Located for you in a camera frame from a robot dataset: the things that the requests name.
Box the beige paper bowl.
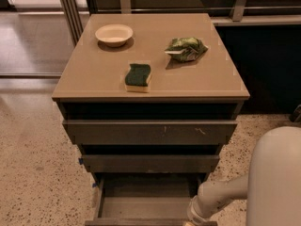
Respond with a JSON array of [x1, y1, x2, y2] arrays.
[[95, 24, 134, 47]]

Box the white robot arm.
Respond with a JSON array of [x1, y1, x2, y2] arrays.
[[187, 126, 301, 226]]

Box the green chip bag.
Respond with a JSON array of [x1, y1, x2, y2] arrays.
[[165, 37, 208, 62]]

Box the green yellow sponge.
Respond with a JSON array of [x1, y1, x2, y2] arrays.
[[124, 63, 151, 92]]

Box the brown drawer cabinet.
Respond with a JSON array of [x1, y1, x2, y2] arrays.
[[51, 13, 251, 186]]

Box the dark object on floor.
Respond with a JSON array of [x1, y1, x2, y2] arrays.
[[289, 105, 301, 122]]

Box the grey drawer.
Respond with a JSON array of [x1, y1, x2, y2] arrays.
[[82, 154, 219, 173], [85, 173, 204, 226], [63, 120, 237, 145]]

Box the metal door frame post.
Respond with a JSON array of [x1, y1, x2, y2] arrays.
[[60, 0, 83, 45]]

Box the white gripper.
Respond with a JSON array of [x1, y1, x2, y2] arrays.
[[186, 196, 210, 226]]

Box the wooden counter with metal brackets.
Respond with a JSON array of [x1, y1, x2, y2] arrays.
[[87, 0, 301, 26]]

